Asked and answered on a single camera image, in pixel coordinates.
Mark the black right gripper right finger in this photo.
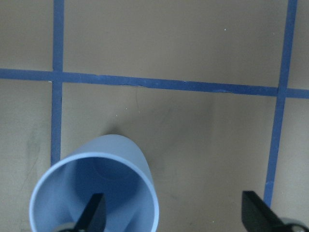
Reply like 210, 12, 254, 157
241, 191, 285, 232

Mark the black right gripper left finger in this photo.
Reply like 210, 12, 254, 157
75, 193, 106, 232

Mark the blue cup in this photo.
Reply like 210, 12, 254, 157
29, 134, 159, 232

